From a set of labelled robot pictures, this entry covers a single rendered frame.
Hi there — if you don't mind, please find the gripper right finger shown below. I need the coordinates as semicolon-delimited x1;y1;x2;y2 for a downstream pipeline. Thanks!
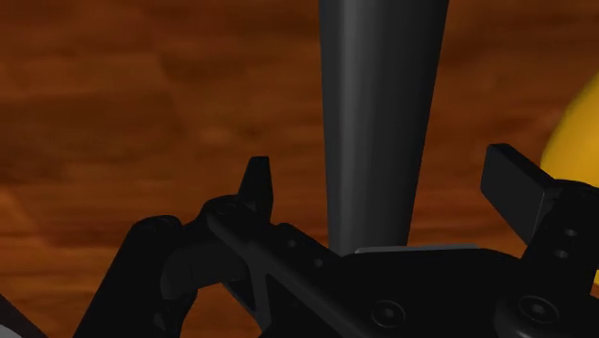
479;142;599;338

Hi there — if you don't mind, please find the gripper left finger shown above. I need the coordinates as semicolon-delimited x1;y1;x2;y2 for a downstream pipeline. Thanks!
72;156;375;338

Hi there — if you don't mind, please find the yellow round object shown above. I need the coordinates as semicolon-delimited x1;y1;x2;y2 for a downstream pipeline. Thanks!
539;69;599;287

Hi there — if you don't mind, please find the dark grey tapered object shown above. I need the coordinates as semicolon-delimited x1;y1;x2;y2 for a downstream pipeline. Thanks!
318;0;450;257

